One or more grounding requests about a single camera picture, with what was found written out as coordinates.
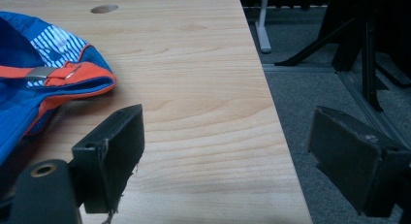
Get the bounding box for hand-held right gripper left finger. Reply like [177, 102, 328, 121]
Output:
[71, 103, 145, 214]

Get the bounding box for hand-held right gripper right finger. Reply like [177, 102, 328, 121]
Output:
[307, 105, 411, 218]

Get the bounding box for blue and orange garment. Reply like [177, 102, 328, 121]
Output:
[0, 11, 117, 167]

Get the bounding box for black metal stand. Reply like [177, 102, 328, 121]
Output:
[274, 0, 411, 113]

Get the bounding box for grey metal table leg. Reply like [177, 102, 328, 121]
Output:
[237, 0, 273, 54]

